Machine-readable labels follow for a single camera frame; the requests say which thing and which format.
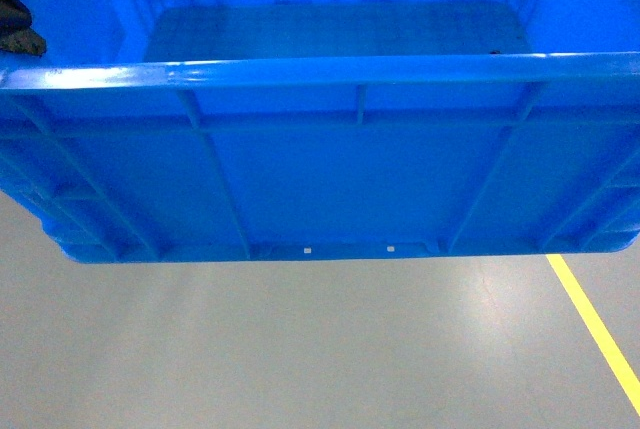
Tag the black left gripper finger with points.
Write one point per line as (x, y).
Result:
(17, 34)

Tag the large blue plastic crate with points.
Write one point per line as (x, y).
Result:
(228, 130)

